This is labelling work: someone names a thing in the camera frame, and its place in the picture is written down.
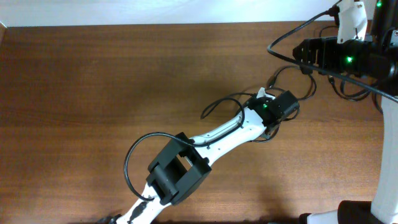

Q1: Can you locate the black left camera cable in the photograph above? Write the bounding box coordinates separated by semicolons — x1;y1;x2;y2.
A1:
123;92;256;224

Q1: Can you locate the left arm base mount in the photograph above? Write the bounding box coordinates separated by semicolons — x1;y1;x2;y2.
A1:
95;214;122;224

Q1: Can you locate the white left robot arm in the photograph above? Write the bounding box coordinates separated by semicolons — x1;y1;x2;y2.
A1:
110;88;300;223

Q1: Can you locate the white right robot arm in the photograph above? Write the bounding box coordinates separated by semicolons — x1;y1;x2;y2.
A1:
293;1;397;223

